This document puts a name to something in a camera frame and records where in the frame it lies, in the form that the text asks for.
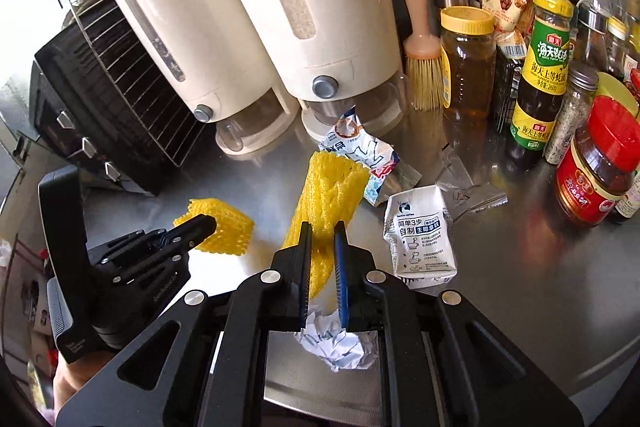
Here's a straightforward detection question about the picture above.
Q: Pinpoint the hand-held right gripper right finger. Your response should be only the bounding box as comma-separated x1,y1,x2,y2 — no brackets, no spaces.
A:
334,221,586,427

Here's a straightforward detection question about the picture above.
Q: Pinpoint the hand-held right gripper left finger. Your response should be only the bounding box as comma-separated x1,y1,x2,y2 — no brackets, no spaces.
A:
55,221,313,427

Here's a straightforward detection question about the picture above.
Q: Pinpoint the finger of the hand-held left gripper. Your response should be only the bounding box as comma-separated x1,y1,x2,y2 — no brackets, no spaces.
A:
147,213,219,253
99,234,194,289

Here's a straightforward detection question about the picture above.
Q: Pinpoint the short yellow foam net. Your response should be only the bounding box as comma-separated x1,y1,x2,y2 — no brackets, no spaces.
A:
172,198,254,256

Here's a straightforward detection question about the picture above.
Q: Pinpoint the paper ball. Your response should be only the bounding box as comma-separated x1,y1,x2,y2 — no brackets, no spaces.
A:
294,311,379,374

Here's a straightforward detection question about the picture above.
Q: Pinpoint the long yellow foam net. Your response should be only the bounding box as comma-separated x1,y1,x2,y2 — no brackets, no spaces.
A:
284,151,372,303

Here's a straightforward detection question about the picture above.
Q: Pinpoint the white printed packet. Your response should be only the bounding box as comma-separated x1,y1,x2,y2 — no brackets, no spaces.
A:
383,185,459,291

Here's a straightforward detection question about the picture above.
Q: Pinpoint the white and blue wrapper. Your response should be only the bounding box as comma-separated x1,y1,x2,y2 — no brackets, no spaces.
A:
319,106,423,208

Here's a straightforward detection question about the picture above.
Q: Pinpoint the clear plastic wrapper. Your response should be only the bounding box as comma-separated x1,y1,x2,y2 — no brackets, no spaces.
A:
434,146,510,214

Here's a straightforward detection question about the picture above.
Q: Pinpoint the person's left forearm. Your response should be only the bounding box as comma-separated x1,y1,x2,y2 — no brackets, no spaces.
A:
52,347,118,410

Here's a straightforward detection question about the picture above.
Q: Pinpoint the cream grain dispenser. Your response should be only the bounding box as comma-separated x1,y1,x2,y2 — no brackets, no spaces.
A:
85,0,301,155
192,0,408,142

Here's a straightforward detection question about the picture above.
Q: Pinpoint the black toaster oven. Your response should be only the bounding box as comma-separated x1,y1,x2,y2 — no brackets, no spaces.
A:
27,0,213,198

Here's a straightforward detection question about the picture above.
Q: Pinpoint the beige bristle brush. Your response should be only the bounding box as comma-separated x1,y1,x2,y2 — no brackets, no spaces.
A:
395,0,451,112

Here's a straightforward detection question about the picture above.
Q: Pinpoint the yellow-lid honey jar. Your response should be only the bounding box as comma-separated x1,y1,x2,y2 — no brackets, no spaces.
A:
439,6,497,122

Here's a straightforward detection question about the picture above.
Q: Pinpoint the red-lid chili sauce jar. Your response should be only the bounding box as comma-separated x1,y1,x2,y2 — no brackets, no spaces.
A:
555,96,640,228

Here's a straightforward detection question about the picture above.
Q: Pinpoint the metal-lid spice jar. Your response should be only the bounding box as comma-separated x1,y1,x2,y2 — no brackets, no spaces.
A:
544,62,601,166

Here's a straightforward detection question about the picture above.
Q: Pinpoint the green-label sauce bottle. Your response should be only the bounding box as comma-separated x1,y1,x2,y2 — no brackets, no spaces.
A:
507,0,576,158

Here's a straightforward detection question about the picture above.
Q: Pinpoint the white-label soy sauce bottle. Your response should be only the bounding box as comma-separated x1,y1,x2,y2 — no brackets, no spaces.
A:
611,167,640,225

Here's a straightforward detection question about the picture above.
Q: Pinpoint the row of small condiment bottles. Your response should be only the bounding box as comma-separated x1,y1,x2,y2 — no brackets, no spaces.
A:
575,0,640,80

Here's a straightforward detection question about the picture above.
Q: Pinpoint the wire oven rack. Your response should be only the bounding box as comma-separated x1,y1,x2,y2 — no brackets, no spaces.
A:
67,0,211,168

